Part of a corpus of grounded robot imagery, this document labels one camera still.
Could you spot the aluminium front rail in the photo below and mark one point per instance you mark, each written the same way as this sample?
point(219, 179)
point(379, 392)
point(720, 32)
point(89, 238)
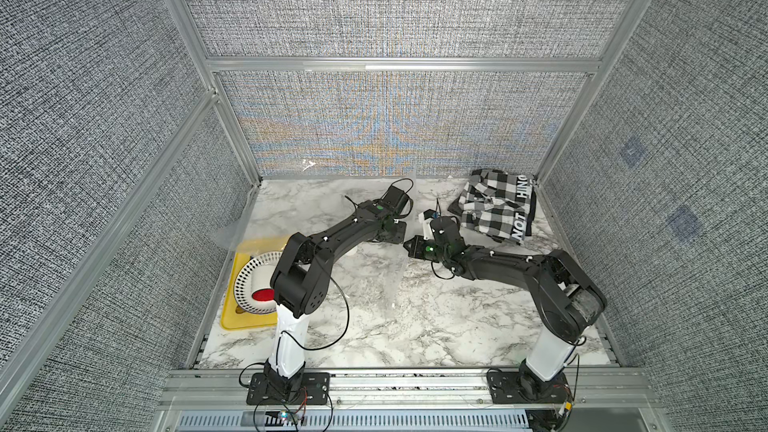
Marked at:
point(594, 387)

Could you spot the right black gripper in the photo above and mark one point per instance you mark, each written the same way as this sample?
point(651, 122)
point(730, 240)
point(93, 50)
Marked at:
point(414, 251)

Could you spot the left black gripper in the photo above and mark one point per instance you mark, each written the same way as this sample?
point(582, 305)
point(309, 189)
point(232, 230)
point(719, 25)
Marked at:
point(399, 238)

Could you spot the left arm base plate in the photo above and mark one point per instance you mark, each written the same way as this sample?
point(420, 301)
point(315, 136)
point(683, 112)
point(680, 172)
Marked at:
point(305, 388)

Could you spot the yellow plastic tray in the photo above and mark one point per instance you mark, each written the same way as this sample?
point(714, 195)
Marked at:
point(233, 318)

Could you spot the white patterned plate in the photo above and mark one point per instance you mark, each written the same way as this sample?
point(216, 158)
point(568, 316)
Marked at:
point(255, 274)

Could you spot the white slotted cable duct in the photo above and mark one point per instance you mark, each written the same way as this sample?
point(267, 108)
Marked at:
point(358, 420)

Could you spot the black white plaid shirt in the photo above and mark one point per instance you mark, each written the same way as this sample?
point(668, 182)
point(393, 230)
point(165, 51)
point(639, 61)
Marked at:
point(497, 204)

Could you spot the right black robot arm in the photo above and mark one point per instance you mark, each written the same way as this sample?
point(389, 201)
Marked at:
point(567, 300)

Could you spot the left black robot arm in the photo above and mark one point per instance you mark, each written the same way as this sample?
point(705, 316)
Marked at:
point(303, 274)

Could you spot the red item on plate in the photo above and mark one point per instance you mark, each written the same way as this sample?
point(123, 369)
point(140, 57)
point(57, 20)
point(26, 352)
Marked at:
point(263, 295)

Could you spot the clear plastic vacuum bag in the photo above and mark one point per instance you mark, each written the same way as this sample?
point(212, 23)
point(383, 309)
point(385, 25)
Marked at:
point(279, 207)

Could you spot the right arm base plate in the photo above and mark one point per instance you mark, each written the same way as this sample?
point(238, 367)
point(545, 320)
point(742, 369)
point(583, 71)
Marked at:
point(515, 387)

